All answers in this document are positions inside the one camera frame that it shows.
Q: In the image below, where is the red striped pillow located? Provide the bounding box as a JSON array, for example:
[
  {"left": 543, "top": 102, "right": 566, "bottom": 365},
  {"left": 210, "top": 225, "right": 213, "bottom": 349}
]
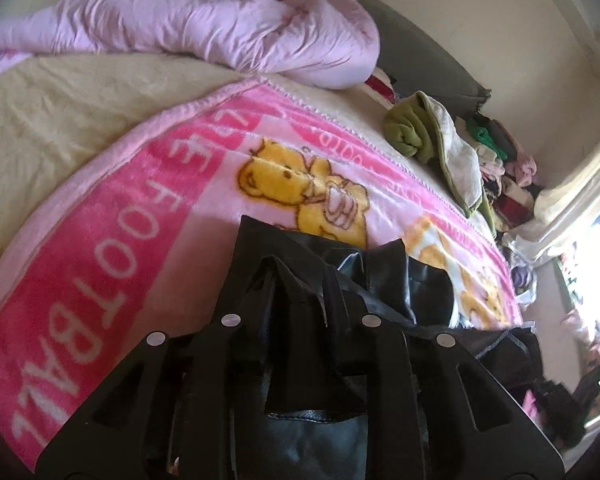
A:
[{"left": 364, "top": 71, "right": 402, "bottom": 107}]

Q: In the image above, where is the purple patterned cloth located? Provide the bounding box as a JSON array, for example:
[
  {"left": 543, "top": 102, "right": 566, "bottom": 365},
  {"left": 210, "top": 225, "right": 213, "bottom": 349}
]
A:
[{"left": 511, "top": 262, "right": 538, "bottom": 308}]

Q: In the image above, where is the dark cloth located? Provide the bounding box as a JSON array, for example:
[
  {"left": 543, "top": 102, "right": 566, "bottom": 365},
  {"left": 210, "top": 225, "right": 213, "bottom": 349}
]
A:
[{"left": 530, "top": 377, "right": 588, "bottom": 456}]

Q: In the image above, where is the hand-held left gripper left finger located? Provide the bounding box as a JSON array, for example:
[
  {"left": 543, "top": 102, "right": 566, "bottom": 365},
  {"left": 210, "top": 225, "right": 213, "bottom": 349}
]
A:
[{"left": 34, "top": 217, "right": 282, "bottom": 480}]

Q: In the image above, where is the pile of mixed clothes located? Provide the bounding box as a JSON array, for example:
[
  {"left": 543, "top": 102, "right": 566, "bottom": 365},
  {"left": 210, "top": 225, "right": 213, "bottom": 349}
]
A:
[{"left": 462, "top": 110, "right": 548, "bottom": 233}]

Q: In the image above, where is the pink printed blanket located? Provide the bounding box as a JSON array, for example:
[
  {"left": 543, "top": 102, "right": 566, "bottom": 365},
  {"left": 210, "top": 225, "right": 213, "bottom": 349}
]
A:
[{"left": 0, "top": 77, "right": 525, "bottom": 472}]

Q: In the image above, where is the white curtain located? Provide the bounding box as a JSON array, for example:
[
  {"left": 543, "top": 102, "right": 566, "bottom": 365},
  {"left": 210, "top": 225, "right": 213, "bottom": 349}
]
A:
[{"left": 502, "top": 105, "right": 600, "bottom": 267}]

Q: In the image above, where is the beige bed sheet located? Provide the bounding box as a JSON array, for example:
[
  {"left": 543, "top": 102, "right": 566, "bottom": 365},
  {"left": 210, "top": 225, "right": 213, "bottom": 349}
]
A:
[{"left": 0, "top": 52, "right": 261, "bottom": 281}]

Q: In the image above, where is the lilac duvet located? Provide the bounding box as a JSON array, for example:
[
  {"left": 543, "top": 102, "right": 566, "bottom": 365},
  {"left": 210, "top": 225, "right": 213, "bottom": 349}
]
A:
[{"left": 0, "top": 0, "right": 381, "bottom": 92}]

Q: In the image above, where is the grey headboard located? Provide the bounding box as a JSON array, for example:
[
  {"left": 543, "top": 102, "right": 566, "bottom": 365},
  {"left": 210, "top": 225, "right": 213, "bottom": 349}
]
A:
[{"left": 370, "top": 2, "right": 493, "bottom": 118}]

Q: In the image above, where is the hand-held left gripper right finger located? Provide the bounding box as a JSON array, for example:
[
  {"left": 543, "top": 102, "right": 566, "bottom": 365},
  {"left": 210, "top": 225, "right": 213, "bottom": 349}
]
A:
[{"left": 325, "top": 262, "right": 566, "bottom": 480}]

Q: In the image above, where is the green and cream garment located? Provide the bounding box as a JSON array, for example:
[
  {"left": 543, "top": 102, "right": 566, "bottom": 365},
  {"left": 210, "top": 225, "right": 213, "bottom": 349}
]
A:
[{"left": 384, "top": 91, "right": 498, "bottom": 223}]

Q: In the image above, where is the black leather jacket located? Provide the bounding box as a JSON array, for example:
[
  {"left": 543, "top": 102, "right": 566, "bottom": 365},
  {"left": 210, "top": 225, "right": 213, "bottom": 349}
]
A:
[{"left": 235, "top": 217, "right": 546, "bottom": 480}]

